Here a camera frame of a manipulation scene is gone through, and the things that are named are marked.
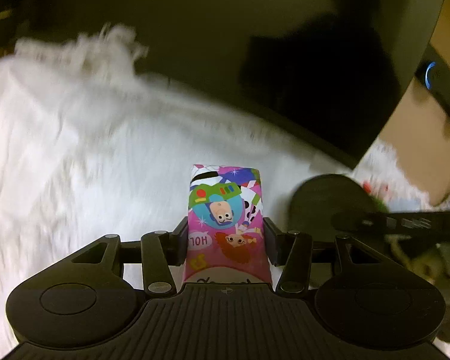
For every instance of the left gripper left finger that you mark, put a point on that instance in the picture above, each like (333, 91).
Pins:
(159, 251)

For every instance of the green lid glass jar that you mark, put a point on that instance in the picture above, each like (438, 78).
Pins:
(390, 201)

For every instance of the black oval slipper sole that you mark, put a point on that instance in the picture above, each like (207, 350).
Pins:
(318, 199)

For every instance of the dark sofa furniture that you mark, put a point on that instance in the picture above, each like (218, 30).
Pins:
(330, 72)

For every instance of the white woven blanket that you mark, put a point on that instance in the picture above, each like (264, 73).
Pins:
(87, 148)

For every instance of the pink cartoon tissue pack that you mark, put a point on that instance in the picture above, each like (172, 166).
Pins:
(225, 234)

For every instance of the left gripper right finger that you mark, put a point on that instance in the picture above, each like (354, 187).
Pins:
(293, 252)

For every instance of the black power strip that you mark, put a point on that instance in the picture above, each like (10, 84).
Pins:
(434, 74)

